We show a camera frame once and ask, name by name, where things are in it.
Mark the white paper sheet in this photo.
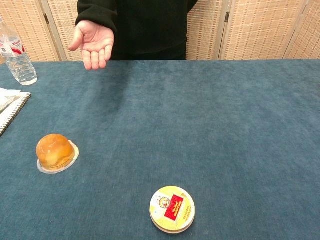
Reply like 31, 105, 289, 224
0, 87, 22, 113

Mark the orange jelly cup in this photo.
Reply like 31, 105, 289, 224
35, 133, 80, 175

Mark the person's open bare hand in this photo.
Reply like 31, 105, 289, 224
68, 19, 115, 71

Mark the round yellow tin box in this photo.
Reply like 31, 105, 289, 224
149, 185, 196, 235

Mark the white spiral notebook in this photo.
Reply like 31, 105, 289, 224
0, 91, 32, 138

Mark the person in black sweater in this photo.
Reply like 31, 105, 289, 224
75, 0, 199, 61

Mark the clear plastic water bottle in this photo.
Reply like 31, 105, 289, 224
0, 16, 38, 87

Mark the woven bamboo folding screen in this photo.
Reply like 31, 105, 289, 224
0, 0, 320, 62

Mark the blue table cloth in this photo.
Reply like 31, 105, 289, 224
0, 58, 320, 240

